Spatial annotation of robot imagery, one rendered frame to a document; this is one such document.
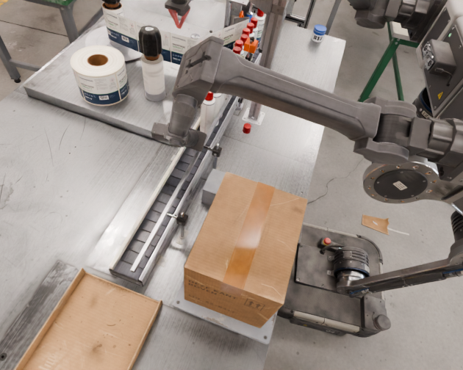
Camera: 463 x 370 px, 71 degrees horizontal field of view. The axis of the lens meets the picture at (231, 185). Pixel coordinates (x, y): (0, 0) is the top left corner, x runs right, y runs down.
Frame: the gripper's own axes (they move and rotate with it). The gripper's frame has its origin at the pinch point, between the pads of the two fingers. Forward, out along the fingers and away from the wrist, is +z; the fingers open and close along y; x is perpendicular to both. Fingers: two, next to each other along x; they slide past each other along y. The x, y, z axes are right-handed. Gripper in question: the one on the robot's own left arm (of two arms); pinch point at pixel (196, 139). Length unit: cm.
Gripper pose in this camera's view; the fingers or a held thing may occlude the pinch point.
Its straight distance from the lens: 122.3
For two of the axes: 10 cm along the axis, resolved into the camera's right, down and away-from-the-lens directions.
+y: -9.4, -3.3, 0.9
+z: 1.3, -1.0, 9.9
